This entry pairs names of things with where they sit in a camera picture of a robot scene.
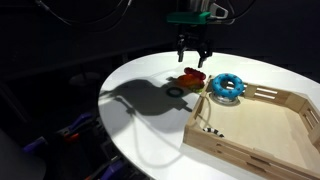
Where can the black white striped object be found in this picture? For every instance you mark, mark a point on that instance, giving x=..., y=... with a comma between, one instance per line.
x=214, y=131

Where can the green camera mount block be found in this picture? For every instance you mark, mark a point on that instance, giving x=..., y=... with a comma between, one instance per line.
x=194, y=18

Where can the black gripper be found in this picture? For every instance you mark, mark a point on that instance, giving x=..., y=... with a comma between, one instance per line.
x=193, y=37

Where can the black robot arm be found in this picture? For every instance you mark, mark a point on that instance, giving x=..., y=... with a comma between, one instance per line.
x=219, y=14

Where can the purple orange clamp tool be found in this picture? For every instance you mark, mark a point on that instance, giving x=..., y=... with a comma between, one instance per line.
x=69, y=134

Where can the wooden slatted tray box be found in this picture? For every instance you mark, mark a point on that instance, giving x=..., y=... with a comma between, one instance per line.
x=271, y=132

